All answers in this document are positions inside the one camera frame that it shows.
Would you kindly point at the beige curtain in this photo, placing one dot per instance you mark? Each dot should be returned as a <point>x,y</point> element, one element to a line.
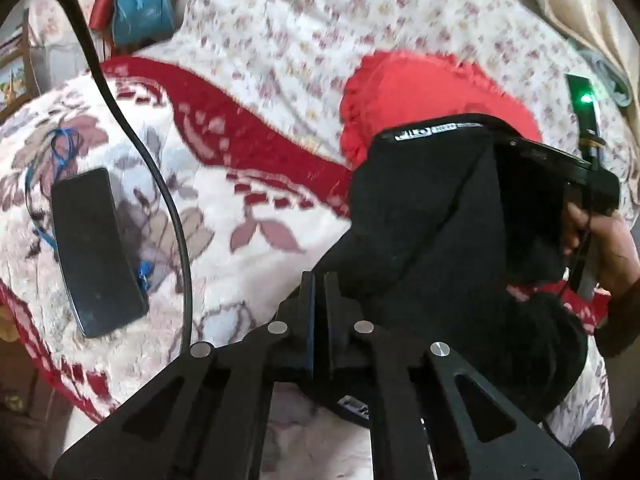
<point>590,5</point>

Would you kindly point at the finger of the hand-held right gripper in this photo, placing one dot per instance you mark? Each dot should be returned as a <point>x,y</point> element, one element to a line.
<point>540,155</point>

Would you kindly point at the black pants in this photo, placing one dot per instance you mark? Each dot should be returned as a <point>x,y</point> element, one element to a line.
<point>425,220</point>

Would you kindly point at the floral quilt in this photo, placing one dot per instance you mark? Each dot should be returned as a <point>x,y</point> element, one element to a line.
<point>300,20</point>

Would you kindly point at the black smartphone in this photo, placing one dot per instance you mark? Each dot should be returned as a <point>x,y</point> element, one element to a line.
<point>95,255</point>

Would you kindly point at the person's right hand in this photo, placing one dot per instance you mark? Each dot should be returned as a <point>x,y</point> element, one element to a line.
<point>612,255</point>

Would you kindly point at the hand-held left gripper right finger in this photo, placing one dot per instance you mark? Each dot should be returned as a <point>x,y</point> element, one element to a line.
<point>332,330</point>

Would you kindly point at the red and white fleece blanket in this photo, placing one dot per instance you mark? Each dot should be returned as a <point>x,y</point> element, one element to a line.
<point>240,270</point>

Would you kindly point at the framed picture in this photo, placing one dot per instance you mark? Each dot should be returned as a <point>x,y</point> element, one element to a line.
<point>12,80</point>

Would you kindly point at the person's right forearm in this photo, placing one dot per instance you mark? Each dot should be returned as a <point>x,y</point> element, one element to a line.
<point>622,327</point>

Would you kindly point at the red ruffled round pillow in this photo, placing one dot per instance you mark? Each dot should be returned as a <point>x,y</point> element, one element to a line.
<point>410,95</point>

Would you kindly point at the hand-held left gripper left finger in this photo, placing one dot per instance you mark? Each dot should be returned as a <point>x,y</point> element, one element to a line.
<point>310,312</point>

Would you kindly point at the blue plastic bag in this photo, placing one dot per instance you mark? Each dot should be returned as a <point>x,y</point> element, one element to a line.
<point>142,15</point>

